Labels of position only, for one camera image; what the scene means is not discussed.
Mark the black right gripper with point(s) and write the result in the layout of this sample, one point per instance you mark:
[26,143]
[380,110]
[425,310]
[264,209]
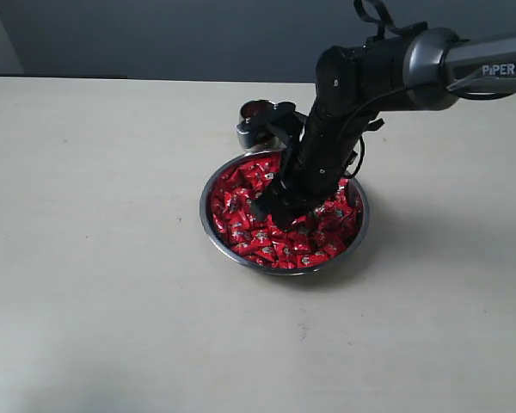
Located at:
[310,172]

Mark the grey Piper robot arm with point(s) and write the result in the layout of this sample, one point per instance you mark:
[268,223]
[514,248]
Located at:
[430,71]

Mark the metal bowl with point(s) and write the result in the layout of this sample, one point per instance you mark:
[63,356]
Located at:
[302,243]

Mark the stainless steel cup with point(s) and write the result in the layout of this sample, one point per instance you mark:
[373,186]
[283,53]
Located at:
[251,136]

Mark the red wrapped candy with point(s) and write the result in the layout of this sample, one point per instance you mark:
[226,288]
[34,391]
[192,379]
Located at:
[284,251]
[305,261]
[243,249]
[267,253]
[334,247]

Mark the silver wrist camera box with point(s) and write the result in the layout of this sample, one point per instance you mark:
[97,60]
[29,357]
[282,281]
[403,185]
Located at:
[284,121]

